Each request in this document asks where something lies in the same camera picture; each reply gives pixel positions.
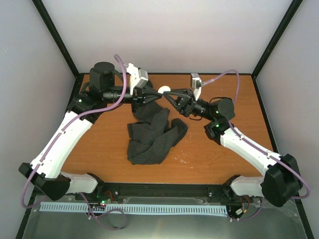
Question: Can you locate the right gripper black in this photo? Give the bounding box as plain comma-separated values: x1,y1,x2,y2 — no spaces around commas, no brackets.
162,89,215,121

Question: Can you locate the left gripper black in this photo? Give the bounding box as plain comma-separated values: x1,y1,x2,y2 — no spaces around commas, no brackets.
104,85,162,113

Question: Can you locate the dark pinstriped shirt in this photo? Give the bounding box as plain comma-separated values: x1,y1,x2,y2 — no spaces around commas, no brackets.
127,102,188,165

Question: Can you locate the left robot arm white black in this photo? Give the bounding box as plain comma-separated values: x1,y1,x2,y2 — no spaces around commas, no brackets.
19,62,163,201

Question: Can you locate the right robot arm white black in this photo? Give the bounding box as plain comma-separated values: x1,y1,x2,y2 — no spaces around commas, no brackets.
161,87,305,207

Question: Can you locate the clear plastic sheet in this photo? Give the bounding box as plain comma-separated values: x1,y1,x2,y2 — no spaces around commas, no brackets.
19,203,314,239

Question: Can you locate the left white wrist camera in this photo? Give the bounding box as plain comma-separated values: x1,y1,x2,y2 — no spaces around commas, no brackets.
126,63,149,95

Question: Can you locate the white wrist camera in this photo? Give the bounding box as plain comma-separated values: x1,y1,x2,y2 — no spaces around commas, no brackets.
126,63,149,95
190,73,202,101

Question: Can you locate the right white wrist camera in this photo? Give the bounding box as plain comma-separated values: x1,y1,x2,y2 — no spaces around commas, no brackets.
190,73,202,101

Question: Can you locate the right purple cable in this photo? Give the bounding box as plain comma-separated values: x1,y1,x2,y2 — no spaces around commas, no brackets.
200,69,311,222

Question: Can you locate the purple cable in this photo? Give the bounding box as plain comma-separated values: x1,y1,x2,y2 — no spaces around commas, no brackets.
200,69,311,222
20,54,128,230

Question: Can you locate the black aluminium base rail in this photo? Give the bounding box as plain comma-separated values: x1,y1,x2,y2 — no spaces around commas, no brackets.
34,181,299,204

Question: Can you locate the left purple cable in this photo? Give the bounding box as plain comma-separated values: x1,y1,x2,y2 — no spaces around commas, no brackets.
20,54,128,230

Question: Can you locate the black enclosure frame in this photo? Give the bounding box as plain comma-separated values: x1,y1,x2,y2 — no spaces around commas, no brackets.
15,0,314,239

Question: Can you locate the light blue slotted cable duct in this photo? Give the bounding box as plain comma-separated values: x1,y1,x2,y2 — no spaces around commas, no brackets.
39,202,227,217

